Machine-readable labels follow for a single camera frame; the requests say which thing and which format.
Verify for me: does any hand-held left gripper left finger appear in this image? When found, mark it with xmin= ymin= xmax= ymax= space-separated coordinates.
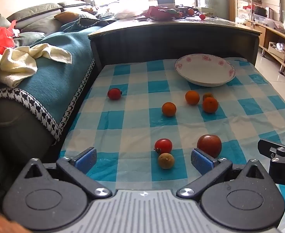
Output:
xmin=21 ymin=147 xmax=113 ymax=198

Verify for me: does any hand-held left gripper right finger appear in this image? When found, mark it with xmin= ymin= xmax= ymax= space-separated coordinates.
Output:
xmin=176 ymin=148 xmax=270 ymax=199

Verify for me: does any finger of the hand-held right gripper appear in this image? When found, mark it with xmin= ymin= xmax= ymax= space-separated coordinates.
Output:
xmin=258 ymin=138 xmax=285 ymax=161

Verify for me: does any large dark red tomato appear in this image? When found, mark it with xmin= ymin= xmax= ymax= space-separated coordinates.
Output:
xmin=197 ymin=134 xmax=222 ymax=158

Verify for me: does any red cherry tomato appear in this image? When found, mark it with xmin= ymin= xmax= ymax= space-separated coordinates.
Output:
xmin=107 ymin=88 xmax=123 ymax=100
xmin=154 ymin=138 xmax=173 ymax=154

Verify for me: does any small orange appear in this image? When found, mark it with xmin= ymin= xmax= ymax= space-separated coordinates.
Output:
xmin=202 ymin=97 xmax=219 ymax=114
xmin=185 ymin=90 xmax=200 ymax=105
xmin=162 ymin=102 xmax=177 ymax=117

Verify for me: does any white floral plate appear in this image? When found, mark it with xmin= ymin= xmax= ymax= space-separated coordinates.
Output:
xmin=174 ymin=53 xmax=236 ymax=87

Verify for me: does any blue white checkered cloth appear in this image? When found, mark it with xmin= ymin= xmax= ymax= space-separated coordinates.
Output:
xmin=59 ymin=57 xmax=285 ymax=229

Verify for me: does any teal houndstooth-trim sofa cover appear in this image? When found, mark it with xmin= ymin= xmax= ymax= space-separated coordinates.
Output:
xmin=0 ymin=19 xmax=109 ymax=143

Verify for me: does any light wooden cabinet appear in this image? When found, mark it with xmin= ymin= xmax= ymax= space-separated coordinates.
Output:
xmin=245 ymin=20 xmax=285 ymax=79

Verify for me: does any orange fuzzy sleeve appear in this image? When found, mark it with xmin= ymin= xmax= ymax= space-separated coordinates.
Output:
xmin=0 ymin=206 xmax=26 ymax=233

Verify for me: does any cream towel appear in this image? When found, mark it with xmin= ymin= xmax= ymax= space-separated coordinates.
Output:
xmin=0 ymin=43 xmax=72 ymax=88

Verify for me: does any dark woven basket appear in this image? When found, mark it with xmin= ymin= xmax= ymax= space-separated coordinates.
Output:
xmin=254 ymin=5 xmax=267 ymax=18

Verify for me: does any dark crochet blanket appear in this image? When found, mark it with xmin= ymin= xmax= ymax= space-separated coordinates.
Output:
xmin=77 ymin=17 xmax=109 ymax=29

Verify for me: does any mustard cushion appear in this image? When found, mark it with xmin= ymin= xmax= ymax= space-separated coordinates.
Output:
xmin=54 ymin=11 xmax=82 ymax=23

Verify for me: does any grey leather sofa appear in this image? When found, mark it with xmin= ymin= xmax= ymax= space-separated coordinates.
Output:
xmin=0 ymin=0 xmax=94 ymax=199

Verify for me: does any red cloth bag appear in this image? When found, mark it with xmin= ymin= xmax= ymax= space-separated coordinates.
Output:
xmin=142 ymin=5 xmax=182 ymax=21

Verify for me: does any white plastic bag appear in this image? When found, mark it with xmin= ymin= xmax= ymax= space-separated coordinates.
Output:
xmin=114 ymin=4 xmax=153 ymax=20

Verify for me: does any grey box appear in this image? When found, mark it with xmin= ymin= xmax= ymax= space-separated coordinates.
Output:
xmin=157 ymin=0 xmax=176 ymax=7

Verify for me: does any white wire shelf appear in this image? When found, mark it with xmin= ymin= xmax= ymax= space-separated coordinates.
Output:
xmin=237 ymin=0 xmax=255 ymax=23

